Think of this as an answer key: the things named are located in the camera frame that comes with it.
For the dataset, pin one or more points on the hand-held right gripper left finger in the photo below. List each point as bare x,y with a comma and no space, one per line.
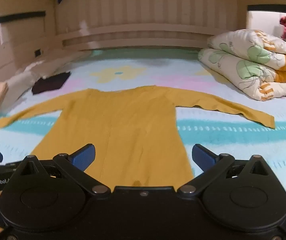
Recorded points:
84,156

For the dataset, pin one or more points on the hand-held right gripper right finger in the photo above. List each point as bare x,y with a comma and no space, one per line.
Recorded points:
203,156

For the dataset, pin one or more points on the mustard yellow long-sleeved shirt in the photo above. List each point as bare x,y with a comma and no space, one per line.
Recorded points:
123,120

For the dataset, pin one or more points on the pastel flower print bed sheet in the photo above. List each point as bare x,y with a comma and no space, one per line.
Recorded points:
208,140

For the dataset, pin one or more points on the beige pillow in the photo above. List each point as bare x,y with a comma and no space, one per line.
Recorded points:
5,90

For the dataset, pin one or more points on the dark maroon folded cloth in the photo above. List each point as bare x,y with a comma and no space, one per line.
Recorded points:
50,82

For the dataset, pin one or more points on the folded floral print quilt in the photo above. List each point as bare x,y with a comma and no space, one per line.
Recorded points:
255,62

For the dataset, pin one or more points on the beige cabinet with black trim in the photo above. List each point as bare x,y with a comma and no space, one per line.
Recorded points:
15,30

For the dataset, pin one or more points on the beige slatted headboard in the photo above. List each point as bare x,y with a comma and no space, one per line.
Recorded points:
143,17

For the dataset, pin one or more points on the black wall socket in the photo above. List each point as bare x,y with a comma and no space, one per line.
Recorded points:
37,53

